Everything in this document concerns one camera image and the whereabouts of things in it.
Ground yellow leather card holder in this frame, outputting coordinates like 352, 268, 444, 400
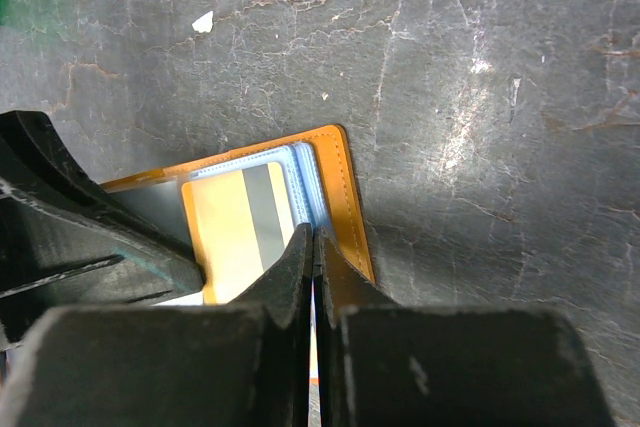
102, 125, 374, 305

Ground white paper scrap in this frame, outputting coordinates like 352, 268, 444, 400
192, 11, 213, 34

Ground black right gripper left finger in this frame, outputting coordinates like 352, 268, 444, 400
1, 224, 313, 426

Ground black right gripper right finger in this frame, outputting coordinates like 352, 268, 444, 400
314, 230, 614, 426

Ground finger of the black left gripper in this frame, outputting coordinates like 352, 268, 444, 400
1, 110, 193, 261
1, 177, 204, 350

